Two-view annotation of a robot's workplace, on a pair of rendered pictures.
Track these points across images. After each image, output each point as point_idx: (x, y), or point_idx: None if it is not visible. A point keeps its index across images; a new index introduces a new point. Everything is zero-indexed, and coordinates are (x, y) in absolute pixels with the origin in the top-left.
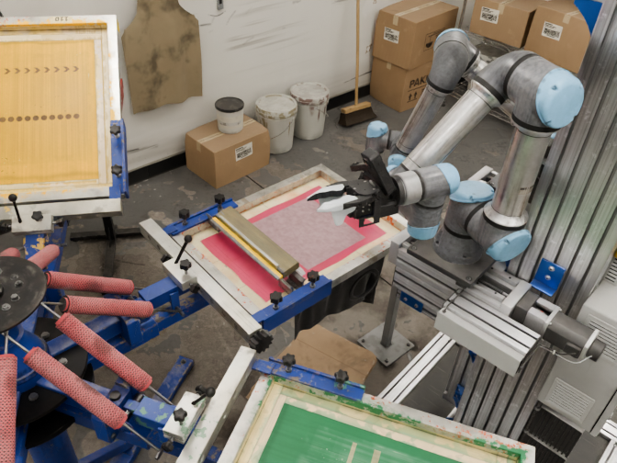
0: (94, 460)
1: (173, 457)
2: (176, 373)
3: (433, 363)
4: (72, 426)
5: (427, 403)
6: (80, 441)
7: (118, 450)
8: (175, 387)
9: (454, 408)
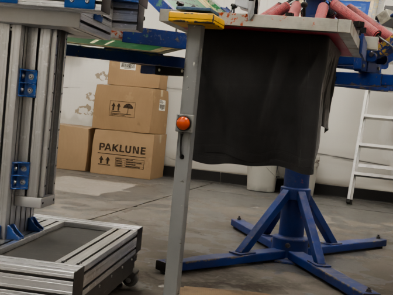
0: (300, 203)
1: (281, 275)
2: (359, 287)
3: (76, 250)
4: (381, 277)
5: (66, 242)
6: (360, 274)
7: (309, 237)
8: (343, 282)
9: (31, 235)
